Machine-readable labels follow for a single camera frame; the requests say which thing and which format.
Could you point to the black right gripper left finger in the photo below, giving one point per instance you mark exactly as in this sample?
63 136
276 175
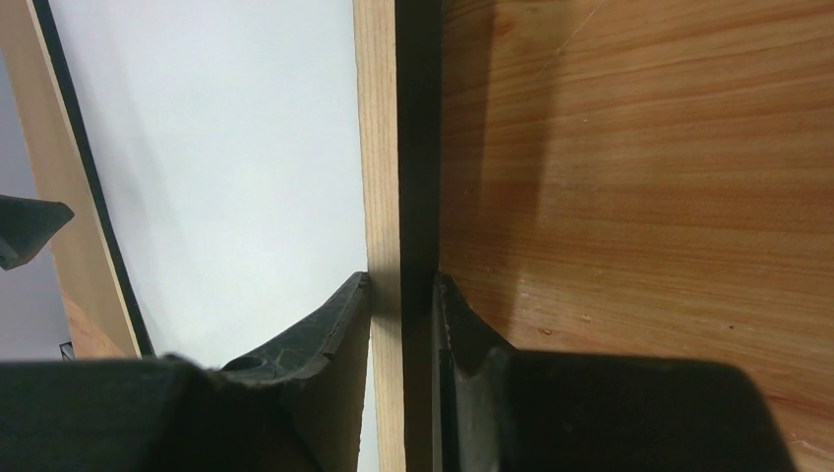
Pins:
292 404

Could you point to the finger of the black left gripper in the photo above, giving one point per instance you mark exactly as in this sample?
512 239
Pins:
26 227

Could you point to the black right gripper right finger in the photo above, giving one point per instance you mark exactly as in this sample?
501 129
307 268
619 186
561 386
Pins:
501 408

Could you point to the light wooden picture frame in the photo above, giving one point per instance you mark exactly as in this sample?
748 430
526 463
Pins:
397 53

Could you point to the autumn leaves photo print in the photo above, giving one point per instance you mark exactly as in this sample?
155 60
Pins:
225 141

